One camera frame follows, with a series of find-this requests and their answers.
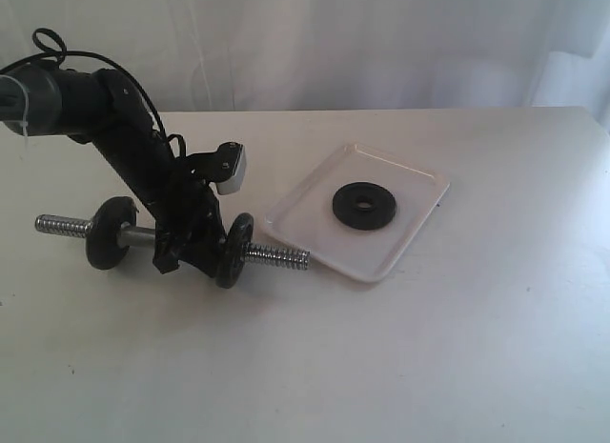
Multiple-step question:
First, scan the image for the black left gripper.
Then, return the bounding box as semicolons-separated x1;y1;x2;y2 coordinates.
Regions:
142;152;225;278

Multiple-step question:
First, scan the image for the black weight plate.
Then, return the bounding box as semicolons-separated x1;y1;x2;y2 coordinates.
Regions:
332;181;397;232
215;212;254;289

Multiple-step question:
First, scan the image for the chrome threaded dumbbell bar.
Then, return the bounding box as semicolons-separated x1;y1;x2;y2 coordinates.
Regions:
34;214;310;271

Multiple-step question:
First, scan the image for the black round plastic disc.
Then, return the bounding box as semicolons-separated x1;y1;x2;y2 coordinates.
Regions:
85;196;137;271

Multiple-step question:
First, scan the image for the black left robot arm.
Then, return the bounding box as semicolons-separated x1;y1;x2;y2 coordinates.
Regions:
1;64;226;277

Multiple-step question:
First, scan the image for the white rectangular plastic tray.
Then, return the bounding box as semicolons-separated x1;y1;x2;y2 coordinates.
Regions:
261;144;449;283

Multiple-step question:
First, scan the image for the white backdrop curtain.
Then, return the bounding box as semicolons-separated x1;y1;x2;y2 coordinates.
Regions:
1;0;609;117

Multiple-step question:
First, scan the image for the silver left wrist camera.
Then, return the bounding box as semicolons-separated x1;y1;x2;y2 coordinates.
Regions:
210;142;247;195

